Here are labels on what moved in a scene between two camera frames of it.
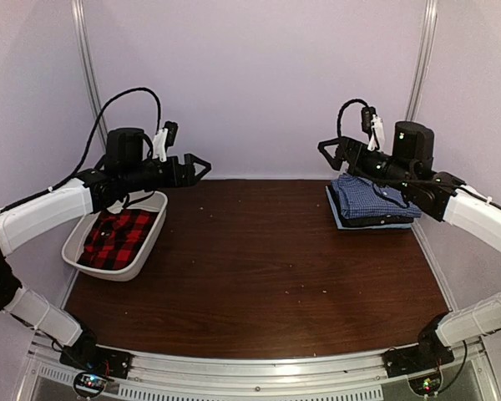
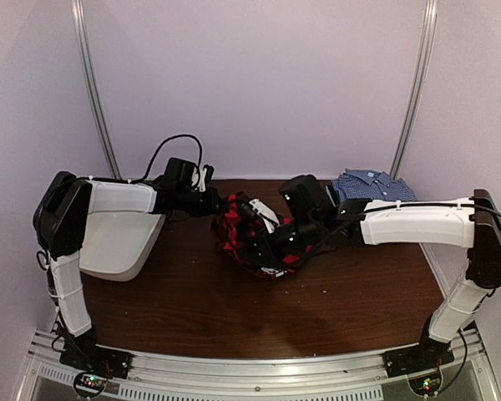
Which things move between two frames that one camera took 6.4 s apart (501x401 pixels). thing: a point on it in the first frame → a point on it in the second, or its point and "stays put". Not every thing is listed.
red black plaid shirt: x=114 y=239 → x=263 y=248
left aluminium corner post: x=88 y=59 stays put
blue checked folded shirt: x=361 y=197 stays put
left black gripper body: x=171 y=180 → x=201 y=207
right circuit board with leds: x=425 y=386 stays put
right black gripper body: x=361 y=168 → x=275 y=255
